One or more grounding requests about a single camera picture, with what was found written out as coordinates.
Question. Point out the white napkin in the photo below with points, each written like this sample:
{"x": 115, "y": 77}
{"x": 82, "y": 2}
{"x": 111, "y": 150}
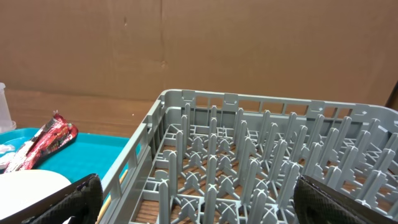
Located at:
{"x": 7, "y": 153}

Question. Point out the wooden chopstick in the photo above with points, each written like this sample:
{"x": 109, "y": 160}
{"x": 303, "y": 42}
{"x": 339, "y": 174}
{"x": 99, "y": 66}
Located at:
{"x": 108, "y": 199}

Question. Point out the teal plastic tray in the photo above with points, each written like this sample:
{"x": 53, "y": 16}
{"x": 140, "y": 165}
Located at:
{"x": 87, "y": 154}

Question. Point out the grey dishwasher rack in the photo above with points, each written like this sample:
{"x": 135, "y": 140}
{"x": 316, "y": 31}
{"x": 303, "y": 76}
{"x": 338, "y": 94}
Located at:
{"x": 207, "y": 157}

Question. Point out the red silver snack wrapper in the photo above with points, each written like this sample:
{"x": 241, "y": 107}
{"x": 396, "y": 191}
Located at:
{"x": 51, "y": 137}

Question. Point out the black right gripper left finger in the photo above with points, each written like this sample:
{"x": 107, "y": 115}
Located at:
{"x": 77, "y": 203}

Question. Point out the white round plate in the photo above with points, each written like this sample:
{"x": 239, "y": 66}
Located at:
{"x": 21, "y": 189}

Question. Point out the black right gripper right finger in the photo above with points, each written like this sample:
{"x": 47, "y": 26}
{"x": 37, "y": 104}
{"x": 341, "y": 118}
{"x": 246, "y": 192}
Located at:
{"x": 316, "y": 203}

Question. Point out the clear plastic bin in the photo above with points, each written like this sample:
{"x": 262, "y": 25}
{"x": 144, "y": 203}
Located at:
{"x": 7, "y": 124}

